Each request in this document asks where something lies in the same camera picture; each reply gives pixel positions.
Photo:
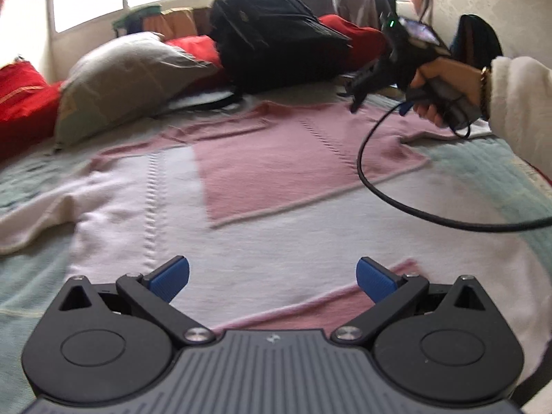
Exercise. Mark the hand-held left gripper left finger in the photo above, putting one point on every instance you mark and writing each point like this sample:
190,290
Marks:
172,277

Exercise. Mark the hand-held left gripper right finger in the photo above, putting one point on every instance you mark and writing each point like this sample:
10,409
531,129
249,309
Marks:
375,280

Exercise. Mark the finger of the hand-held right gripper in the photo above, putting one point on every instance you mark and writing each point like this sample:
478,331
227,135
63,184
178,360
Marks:
364,97
366,75

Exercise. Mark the pink and white sweater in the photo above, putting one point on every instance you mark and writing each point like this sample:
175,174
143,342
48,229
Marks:
267,168

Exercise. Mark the person's right hand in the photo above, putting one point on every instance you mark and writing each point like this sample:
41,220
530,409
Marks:
457,73

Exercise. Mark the red quilt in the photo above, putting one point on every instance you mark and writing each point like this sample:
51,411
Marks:
358,34

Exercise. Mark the dark hanging jacket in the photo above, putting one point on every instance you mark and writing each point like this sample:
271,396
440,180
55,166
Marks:
386,2

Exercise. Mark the dark green garment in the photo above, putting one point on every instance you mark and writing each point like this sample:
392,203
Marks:
476,39

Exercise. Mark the black backpack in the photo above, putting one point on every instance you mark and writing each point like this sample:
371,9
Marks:
276,34

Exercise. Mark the white cloth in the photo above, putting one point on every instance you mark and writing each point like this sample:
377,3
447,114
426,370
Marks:
202,101

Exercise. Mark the brown cardboard box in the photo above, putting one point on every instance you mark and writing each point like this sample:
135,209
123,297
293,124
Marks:
185,21

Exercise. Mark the grey pillow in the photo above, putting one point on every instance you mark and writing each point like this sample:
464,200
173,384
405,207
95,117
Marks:
125,77

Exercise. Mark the red pillow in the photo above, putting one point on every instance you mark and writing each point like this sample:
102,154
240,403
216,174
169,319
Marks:
23,103

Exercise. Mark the green folded cloth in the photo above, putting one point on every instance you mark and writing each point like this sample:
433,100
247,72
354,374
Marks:
138,17

